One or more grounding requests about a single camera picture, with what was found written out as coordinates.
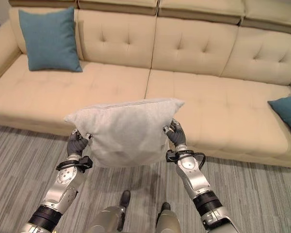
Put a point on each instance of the teal square cushion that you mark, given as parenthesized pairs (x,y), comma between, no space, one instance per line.
(288,114)
(51,40)

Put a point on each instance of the cream tufted sofa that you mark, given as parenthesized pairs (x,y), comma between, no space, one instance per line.
(174,63)

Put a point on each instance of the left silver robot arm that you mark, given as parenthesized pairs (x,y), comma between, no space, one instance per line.
(55,191)

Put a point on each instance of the left silver robot leg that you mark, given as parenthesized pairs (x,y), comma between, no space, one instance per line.
(111,216)

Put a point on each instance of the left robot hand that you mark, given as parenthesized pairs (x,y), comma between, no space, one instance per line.
(75,145)

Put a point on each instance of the light grey cushion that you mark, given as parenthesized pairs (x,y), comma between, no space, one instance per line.
(126,132)

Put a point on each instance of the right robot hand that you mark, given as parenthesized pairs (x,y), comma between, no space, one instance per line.
(177,137)

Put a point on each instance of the right silver robot leg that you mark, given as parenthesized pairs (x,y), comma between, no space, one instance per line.
(167,218)

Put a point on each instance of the silver robot leg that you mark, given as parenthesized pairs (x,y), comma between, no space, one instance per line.
(111,216)
(167,218)

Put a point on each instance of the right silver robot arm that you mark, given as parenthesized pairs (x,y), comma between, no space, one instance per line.
(203,194)

